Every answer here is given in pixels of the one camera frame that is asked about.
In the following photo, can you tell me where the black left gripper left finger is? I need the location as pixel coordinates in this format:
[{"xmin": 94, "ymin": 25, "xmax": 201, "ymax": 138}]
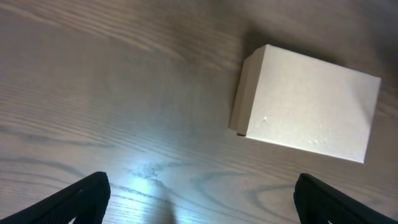
[{"xmin": 1, "ymin": 172, "xmax": 111, "ymax": 224}]

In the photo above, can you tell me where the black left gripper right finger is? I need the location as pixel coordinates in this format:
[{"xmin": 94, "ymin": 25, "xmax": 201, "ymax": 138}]
[{"xmin": 294, "ymin": 173, "xmax": 397, "ymax": 224}]

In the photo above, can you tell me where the cardboard box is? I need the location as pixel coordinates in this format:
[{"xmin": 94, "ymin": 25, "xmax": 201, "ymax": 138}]
[{"xmin": 229, "ymin": 44, "xmax": 381, "ymax": 163}]

